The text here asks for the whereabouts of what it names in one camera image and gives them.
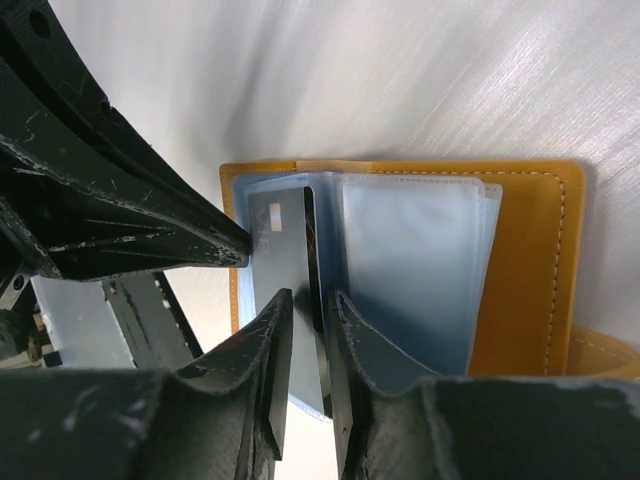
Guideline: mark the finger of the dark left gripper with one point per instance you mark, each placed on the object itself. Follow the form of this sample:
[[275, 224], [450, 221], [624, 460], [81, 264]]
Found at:
[[36, 46], [72, 215]]

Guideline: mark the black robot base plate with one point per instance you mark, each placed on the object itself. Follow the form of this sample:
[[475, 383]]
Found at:
[[154, 325]]

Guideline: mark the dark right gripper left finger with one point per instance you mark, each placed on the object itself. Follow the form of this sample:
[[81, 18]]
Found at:
[[242, 389]]

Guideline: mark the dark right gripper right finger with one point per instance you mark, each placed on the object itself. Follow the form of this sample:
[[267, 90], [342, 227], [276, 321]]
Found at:
[[381, 424]]

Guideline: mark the yellow leather card holder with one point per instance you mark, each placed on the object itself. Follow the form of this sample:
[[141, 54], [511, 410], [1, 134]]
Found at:
[[525, 316]]

